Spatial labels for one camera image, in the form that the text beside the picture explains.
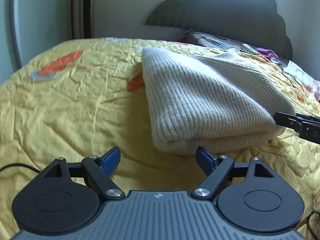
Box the dark green padded headboard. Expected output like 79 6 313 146
145 0 293 59

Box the glass wardrobe sliding door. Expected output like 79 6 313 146
1 0 71 82

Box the purple garment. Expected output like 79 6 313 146
256 48 279 60

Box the gold tower air conditioner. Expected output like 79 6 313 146
70 0 94 39

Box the black cable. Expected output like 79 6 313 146
0 164 41 178

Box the white remote control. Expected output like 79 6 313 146
241 43 259 55

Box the checked patterned pillow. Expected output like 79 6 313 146
179 29 246 52

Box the white knitted sweater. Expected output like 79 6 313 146
142 47 295 155

